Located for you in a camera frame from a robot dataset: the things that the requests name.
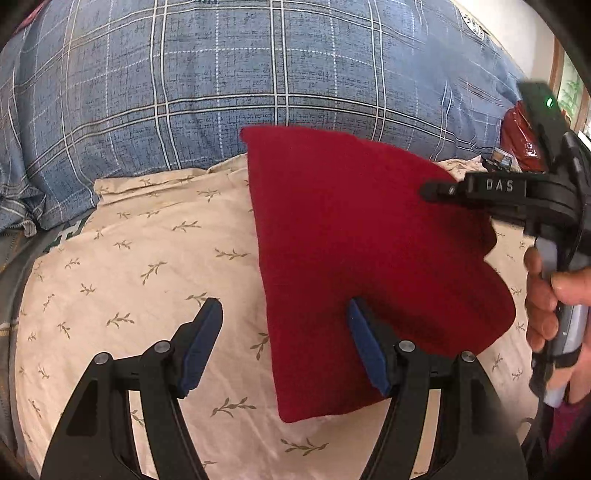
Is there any beige leaf-patterned pillow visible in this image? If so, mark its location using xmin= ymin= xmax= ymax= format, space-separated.
xmin=14 ymin=154 xmax=541 ymax=480

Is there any person's right hand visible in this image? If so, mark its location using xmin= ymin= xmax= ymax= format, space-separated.
xmin=524 ymin=247 xmax=591 ymax=354

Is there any shiny red bag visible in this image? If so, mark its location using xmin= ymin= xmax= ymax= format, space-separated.
xmin=501 ymin=102 xmax=548 ymax=172

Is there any black cable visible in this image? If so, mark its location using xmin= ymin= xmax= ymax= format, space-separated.
xmin=521 ymin=414 xmax=551 ymax=467

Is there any person's maroon clothing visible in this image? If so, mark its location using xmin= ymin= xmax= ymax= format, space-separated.
xmin=547 ymin=399 xmax=591 ymax=480

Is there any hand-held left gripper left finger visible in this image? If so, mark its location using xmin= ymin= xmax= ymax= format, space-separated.
xmin=41 ymin=298 xmax=223 ymax=480

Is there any red knit sweater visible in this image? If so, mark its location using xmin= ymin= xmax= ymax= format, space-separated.
xmin=240 ymin=126 xmax=517 ymax=424

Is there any blue plaid quilt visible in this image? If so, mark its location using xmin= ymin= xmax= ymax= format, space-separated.
xmin=0 ymin=0 xmax=529 ymax=236

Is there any wooden window frame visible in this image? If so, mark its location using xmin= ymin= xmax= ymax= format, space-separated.
xmin=550 ymin=41 xmax=591 ymax=139

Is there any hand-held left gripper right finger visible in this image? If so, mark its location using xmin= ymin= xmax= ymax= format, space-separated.
xmin=347 ymin=298 xmax=529 ymax=480

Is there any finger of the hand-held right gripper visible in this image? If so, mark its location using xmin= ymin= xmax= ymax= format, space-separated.
xmin=419 ymin=180 xmax=468 ymax=204

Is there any small dark box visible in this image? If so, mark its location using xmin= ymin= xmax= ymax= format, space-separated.
xmin=480 ymin=148 xmax=514 ymax=172

